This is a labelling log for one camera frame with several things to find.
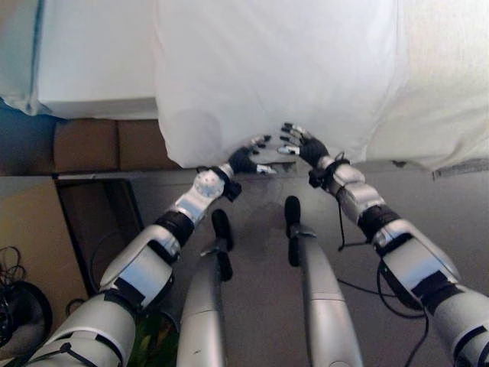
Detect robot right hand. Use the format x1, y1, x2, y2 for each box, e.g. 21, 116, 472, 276
277, 122, 330, 168

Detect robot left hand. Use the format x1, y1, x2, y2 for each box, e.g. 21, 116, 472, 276
228, 134, 278, 177

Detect white duvet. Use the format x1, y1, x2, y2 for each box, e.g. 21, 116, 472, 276
151, 0, 406, 170

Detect brown bed base panel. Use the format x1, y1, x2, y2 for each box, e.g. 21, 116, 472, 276
52, 118, 120, 174
117, 119, 181, 171

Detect white bed sheet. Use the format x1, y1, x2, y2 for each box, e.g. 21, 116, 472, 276
358, 0, 489, 180

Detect dark robot right foot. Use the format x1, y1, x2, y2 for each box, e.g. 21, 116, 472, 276
283, 195, 317, 268

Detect dark robot foot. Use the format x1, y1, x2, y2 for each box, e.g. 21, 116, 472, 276
283, 195, 317, 268
200, 208, 235, 283

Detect dark robot left foot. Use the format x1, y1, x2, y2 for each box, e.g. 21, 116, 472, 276
200, 208, 235, 283

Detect dark framed panel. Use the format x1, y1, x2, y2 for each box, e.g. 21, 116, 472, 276
54, 177, 145, 298

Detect silver robot right leg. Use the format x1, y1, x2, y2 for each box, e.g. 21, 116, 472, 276
297, 232, 364, 367

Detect silver robot leg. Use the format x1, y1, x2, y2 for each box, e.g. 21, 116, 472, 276
176, 244, 227, 367
297, 232, 364, 367

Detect silver robot left leg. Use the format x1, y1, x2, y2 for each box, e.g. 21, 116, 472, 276
176, 244, 227, 367

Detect white mattress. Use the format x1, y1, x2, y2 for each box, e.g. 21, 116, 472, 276
36, 0, 160, 119

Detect green leafy item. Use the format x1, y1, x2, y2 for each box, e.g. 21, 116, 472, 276
131, 313, 180, 367

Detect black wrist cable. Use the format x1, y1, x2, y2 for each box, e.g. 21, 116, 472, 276
331, 151, 368, 252

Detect black floor cable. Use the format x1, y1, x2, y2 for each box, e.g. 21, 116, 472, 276
335, 263, 432, 367

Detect tangled black cables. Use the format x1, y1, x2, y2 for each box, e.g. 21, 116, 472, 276
0, 245, 28, 288

